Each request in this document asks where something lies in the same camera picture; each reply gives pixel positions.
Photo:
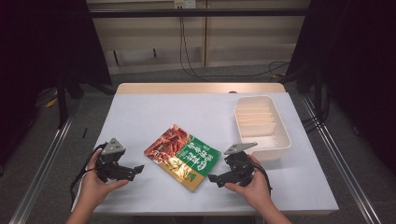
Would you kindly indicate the black horizontal bar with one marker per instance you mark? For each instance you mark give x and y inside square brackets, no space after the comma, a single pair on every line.
[199,12]

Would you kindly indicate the wall power socket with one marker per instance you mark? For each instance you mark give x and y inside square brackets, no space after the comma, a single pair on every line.
[185,3]

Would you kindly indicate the green and red food packet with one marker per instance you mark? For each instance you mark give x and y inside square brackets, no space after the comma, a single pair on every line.
[183,156]

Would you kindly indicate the white table mat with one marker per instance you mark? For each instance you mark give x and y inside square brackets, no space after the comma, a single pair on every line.
[214,124]

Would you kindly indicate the person's left hand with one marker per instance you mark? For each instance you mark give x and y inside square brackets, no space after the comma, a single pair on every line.
[93,184]

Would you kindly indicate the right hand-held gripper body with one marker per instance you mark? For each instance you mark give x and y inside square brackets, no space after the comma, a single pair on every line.
[238,168]

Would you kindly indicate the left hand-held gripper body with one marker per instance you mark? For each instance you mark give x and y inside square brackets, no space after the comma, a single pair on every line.
[109,165]

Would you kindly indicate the black metal stand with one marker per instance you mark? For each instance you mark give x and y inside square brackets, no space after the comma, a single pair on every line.
[62,99]

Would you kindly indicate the white plastic divided container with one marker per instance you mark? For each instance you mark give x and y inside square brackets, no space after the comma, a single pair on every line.
[263,127]

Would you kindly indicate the aluminium floor rail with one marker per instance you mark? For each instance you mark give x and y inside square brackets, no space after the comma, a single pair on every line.
[43,161]
[339,161]

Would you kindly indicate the person's right hand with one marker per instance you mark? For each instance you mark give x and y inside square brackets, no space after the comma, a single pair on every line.
[252,185]

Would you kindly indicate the black curtain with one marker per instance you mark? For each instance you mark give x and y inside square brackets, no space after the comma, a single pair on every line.
[358,68]
[37,62]

